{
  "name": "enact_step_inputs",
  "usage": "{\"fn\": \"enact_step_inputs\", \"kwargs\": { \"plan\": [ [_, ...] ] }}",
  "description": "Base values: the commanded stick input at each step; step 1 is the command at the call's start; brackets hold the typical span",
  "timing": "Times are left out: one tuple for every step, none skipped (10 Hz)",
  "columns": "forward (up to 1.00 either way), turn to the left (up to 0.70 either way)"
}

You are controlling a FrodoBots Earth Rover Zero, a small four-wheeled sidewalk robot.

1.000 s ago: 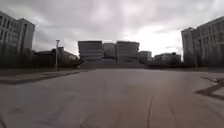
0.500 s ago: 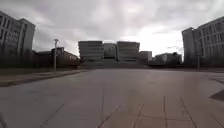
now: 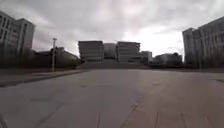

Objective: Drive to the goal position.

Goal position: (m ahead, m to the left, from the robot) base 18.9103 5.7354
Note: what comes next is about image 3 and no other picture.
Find low dark building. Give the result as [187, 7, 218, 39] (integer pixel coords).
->
[33, 46, 82, 69]

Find tall grey building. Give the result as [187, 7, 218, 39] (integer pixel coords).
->
[0, 10, 36, 68]

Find grey terraced building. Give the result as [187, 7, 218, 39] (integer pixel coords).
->
[77, 40, 153, 64]

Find raised kerb strip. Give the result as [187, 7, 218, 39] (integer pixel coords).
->
[0, 68, 88, 88]

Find grey paved plaza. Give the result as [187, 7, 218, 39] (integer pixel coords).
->
[0, 68, 224, 128]

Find wide stone steps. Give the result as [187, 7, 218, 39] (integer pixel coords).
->
[77, 59, 151, 70]

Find low pale building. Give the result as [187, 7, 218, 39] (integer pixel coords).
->
[150, 52, 184, 69]

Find large grey office building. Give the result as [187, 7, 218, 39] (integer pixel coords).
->
[181, 16, 224, 70]

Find pale pole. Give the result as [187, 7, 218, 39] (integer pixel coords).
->
[51, 37, 58, 73]

